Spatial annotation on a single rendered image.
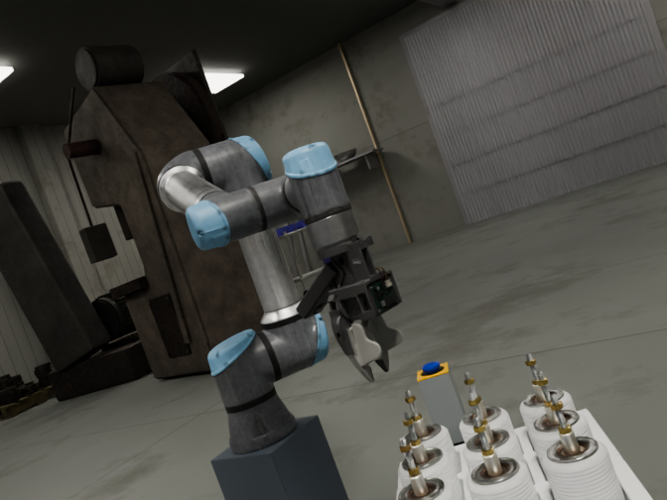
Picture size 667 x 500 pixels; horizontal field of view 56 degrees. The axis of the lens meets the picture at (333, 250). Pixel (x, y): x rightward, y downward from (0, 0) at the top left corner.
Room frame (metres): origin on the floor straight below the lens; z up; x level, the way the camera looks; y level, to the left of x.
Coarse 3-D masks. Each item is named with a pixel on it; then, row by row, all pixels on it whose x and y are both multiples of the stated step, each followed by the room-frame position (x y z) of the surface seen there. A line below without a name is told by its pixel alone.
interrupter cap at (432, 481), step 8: (432, 480) 0.97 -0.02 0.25; (440, 480) 0.96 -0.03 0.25; (408, 488) 0.97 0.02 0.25; (432, 488) 0.95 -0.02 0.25; (440, 488) 0.94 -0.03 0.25; (400, 496) 0.96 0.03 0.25; (408, 496) 0.95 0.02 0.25; (416, 496) 0.94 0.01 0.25; (424, 496) 0.93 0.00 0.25; (432, 496) 0.92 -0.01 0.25
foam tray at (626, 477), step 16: (592, 416) 1.16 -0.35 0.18; (592, 432) 1.10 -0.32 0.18; (528, 448) 1.12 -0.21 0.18; (608, 448) 1.02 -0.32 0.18; (464, 464) 1.15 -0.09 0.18; (528, 464) 1.07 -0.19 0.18; (624, 464) 0.95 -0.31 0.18; (400, 480) 1.18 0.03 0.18; (464, 480) 1.09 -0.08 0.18; (544, 480) 0.99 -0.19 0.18; (624, 480) 0.91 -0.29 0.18; (544, 496) 0.95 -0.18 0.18; (624, 496) 0.91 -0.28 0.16; (640, 496) 0.86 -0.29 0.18
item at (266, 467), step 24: (312, 432) 1.35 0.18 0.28; (216, 456) 1.34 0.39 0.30; (240, 456) 1.29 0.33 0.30; (264, 456) 1.25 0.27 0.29; (288, 456) 1.27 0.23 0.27; (312, 456) 1.33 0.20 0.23; (240, 480) 1.30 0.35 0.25; (264, 480) 1.26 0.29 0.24; (288, 480) 1.25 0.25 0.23; (312, 480) 1.31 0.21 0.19; (336, 480) 1.37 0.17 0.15
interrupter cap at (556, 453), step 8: (560, 440) 0.95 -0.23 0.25; (584, 440) 0.92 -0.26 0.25; (592, 440) 0.91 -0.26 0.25; (552, 448) 0.93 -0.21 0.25; (560, 448) 0.93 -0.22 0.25; (584, 448) 0.90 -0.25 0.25; (592, 448) 0.89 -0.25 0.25; (552, 456) 0.91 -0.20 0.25; (560, 456) 0.90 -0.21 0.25; (568, 456) 0.89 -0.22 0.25; (576, 456) 0.88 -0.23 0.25; (584, 456) 0.87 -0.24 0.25
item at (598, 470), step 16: (544, 464) 0.91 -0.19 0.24; (560, 464) 0.88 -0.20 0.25; (576, 464) 0.87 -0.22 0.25; (592, 464) 0.86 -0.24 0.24; (608, 464) 0.88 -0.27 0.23; (560, 480) 0.88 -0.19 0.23; (576, 480) 0.87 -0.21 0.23; (592, 480) 0.86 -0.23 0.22; (608, 480) 0.87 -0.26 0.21; (560, 496) 0.89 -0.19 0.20; (576, 496) 0.87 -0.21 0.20; (592, 496) 0.86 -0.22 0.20; (608, 496) 0.87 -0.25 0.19
